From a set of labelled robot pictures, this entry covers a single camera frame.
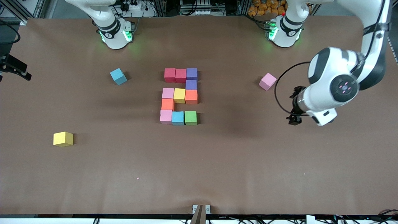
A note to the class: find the green foam block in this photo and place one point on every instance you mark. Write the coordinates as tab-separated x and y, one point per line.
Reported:
191	118

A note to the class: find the yellow foam block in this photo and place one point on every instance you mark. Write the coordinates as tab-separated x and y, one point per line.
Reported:
179	95
63	138

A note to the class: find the red foam block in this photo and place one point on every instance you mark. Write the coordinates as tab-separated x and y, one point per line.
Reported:
170	75
181	76

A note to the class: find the purple foam block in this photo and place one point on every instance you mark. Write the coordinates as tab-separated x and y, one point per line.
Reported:
191	84
192	74

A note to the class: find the white power strip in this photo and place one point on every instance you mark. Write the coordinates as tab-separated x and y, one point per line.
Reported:
136	6

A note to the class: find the white electronics box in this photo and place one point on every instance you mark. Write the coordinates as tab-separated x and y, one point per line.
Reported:
196	6

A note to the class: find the silver aluminium frame profile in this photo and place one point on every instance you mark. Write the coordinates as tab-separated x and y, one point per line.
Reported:
28	12

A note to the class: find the orange snack bag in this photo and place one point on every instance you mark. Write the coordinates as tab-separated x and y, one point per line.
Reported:
267	7

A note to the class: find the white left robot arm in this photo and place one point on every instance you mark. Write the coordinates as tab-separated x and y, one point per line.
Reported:
343	87

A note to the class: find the light blue foam block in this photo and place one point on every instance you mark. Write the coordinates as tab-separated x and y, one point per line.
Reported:
118	76
178	118

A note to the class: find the grey metal camera bracket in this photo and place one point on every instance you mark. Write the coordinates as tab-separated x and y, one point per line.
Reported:
200	211

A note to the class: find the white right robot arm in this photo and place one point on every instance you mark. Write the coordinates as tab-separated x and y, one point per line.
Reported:
113	35

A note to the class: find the orange foam block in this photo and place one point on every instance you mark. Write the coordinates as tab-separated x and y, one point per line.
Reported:
191	96
168	104

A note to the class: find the brown paper table cover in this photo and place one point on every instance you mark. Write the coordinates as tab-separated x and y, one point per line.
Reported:
199	174

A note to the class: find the pink foam block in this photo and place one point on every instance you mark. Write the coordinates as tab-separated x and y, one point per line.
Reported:
168	93
267	81
166	116

